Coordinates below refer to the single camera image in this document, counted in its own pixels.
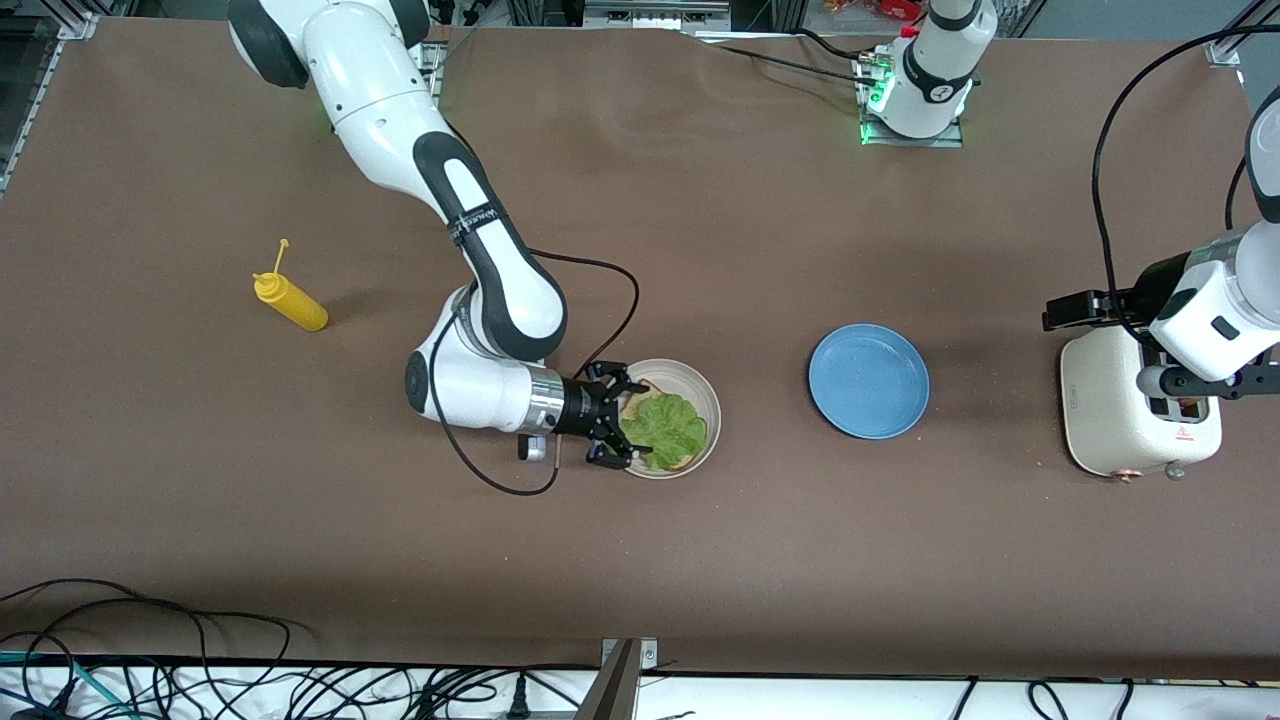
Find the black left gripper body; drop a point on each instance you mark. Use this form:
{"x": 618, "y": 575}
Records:
{"x": 1148, "y": 290}

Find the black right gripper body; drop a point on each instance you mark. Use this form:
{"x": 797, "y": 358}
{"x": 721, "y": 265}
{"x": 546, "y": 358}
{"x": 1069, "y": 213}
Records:
{"x": 580, "y": 407}

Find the brown bread slice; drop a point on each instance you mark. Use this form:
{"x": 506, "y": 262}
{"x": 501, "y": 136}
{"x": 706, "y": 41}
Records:
{"x": 635, "y": 402}
{"x": 1190, "y": 405}

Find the green lettuce leaf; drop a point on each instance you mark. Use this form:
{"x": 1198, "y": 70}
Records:
{"x": 665, "y": 430}

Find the yellow squeeze bottle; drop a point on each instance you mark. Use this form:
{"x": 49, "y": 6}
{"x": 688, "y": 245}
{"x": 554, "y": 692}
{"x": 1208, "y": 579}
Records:
{"x": 298, "y": 308}

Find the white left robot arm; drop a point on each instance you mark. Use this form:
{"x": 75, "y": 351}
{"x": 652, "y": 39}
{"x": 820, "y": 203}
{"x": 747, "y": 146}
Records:
{"x": 935, "y": 70}

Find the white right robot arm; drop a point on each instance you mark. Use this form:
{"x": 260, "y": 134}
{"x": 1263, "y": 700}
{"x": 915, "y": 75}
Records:
{"x": 380, "y": 100}

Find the beige plate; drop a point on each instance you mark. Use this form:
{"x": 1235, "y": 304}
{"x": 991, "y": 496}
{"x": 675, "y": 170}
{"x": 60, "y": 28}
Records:
{"x": 700, "y": 400}

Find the blue plate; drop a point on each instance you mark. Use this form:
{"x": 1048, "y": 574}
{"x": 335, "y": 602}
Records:
{"x": 868, "y": 380}

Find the white toaster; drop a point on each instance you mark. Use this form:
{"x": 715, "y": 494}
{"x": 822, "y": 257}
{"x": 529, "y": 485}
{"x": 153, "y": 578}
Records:
{"x": 1105, "y": 410}

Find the black power plug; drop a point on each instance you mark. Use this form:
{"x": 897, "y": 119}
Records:
{"x": 518, "y": 700}

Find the red orange background items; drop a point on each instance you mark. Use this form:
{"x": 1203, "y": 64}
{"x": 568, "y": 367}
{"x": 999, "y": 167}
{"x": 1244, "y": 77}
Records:
{"x": 880, "y": 8}

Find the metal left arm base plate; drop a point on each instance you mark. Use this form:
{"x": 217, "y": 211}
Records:
{"x": 950, "y": 140}

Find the metal table bracket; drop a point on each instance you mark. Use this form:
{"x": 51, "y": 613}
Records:
{"x": 615, "y": 690}

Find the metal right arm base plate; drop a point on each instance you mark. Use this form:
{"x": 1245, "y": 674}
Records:
{"x": 437, "y": 70}

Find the metal background frame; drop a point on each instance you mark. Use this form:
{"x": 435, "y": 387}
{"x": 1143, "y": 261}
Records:
{"x": 655, "y": 15}

